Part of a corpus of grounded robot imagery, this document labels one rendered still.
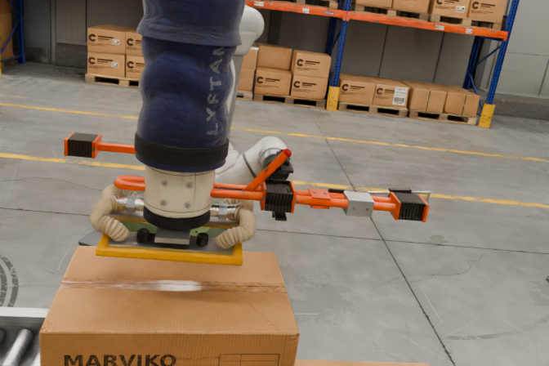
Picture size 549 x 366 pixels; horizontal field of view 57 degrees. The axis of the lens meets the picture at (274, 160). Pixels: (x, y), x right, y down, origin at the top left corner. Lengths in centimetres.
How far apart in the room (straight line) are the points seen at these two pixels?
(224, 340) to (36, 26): 925
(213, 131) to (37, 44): 918
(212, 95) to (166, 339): 58
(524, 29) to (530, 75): 91
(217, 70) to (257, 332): 63
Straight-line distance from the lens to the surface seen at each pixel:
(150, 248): 123
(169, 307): 134
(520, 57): 1108
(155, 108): 115
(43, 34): 1020
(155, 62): 113
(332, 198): 131
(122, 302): 136
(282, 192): 128
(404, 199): 136
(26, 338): 195
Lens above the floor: 172
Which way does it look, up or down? 18 degrees down
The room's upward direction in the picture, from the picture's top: 7 degrees clockwise
